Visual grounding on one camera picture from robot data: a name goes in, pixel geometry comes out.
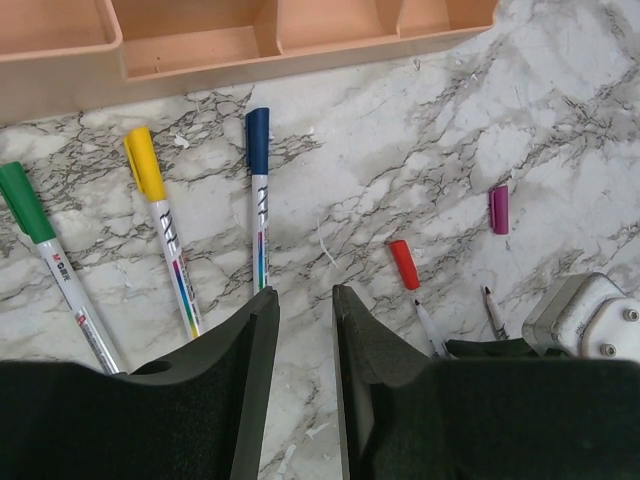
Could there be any orange desk organizer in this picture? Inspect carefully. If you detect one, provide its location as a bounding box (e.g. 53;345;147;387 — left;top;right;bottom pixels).
1;0;498;124

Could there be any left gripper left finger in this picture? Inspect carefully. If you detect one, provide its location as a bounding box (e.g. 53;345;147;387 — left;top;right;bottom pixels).
1;288;280;479

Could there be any white pen red tip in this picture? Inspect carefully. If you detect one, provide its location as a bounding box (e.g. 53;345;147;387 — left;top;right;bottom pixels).
483;286;510;340

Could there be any red pen cap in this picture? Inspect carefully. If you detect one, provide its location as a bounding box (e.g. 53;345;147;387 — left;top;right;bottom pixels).
389;240;421;291

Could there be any purple pen cap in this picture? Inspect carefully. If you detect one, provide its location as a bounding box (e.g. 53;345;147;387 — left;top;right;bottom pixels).
489;184;510;235

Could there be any white pen yellow tip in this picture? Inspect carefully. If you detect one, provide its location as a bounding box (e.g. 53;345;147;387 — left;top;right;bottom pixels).
149;199;203;339

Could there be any white pen purple tip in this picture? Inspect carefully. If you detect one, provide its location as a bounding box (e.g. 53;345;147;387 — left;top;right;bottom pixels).
414;299;449;358

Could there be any green pen cap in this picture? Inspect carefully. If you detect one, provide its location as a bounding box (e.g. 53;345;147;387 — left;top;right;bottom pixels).
1;162;56;244

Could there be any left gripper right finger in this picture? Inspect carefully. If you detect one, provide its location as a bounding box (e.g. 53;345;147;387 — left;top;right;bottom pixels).
332;285;639;479

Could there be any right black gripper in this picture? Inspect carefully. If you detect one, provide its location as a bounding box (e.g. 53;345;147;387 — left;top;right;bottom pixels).
446;338;565;359

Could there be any blue pen cap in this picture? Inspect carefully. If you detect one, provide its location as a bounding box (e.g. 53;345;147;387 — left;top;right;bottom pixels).
245;107;270;176

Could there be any yellow pen cap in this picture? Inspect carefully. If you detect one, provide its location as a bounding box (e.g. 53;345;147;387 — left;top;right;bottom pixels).
124;127;167;202

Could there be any white pen blue tip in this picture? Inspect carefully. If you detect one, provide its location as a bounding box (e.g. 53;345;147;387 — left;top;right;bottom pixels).
251;174;269;295

